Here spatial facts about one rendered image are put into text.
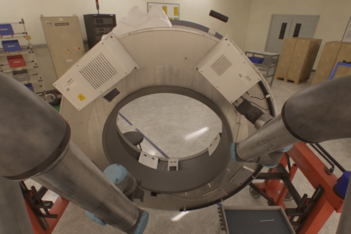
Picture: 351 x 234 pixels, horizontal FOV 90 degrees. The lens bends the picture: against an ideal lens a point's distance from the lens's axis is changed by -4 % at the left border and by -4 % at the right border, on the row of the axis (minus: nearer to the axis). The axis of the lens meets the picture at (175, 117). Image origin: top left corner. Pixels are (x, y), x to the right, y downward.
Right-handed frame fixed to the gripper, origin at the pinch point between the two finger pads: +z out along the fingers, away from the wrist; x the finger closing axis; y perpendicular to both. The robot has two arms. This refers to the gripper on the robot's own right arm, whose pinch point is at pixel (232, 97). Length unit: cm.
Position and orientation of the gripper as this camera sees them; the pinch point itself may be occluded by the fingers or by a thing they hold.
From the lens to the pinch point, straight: 104.3
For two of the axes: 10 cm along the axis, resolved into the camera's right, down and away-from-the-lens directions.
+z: -4.0, -5.6, 7.2
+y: 6.2, 4.2, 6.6
